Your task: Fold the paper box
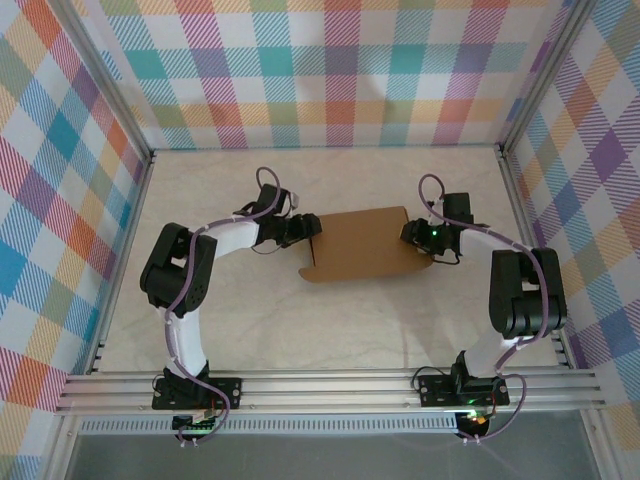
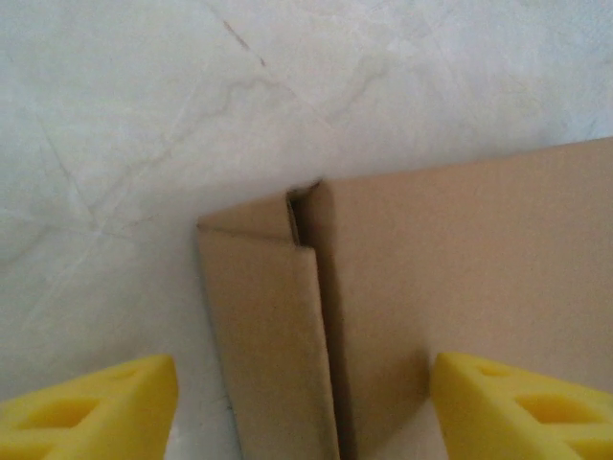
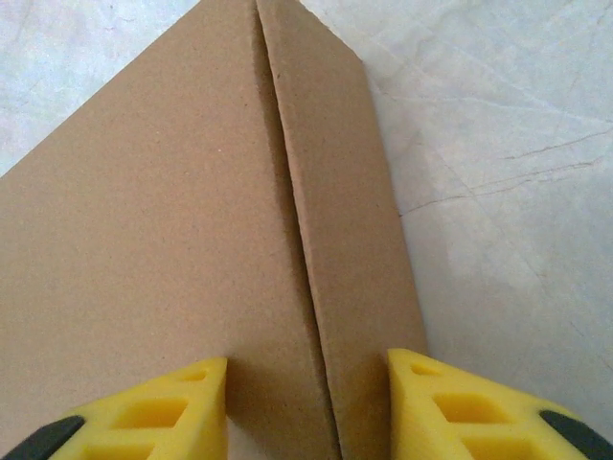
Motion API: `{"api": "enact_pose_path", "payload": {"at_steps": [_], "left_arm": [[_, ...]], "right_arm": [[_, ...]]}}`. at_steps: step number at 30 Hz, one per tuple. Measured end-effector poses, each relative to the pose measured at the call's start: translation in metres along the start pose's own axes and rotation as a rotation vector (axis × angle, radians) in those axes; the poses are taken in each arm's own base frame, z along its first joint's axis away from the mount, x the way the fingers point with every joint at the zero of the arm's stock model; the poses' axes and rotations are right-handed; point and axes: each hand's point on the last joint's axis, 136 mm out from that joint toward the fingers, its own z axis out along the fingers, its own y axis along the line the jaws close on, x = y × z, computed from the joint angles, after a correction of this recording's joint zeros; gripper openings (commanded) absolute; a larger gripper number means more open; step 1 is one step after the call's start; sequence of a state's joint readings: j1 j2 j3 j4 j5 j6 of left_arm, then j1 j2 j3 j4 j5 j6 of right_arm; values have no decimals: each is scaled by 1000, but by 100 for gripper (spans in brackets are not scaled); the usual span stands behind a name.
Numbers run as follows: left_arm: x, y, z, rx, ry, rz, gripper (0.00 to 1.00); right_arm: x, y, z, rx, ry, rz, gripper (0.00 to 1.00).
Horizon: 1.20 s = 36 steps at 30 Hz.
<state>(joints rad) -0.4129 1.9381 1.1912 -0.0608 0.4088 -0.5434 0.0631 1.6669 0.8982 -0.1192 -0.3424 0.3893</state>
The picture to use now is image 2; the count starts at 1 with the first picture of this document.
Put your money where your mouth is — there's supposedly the brown cardboard box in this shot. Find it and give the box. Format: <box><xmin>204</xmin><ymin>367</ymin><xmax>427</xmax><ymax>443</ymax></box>
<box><xmin>196</xmin><ymin>136</ymin><xmax>613</xmax><ymax>460</ymax></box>

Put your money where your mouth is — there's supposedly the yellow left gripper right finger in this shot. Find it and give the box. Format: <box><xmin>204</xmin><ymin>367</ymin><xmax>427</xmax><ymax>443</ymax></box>
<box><xmin>433</xmin><ymin>352</ymin><xmax>613</xmax><ymax>460</ymax></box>

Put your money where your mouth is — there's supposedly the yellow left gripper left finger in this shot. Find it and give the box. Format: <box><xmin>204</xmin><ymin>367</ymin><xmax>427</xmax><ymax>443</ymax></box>
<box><xmin>0</xmin><ymin>353</ymin><xmax>179</xmax><ymax>460</ymax></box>

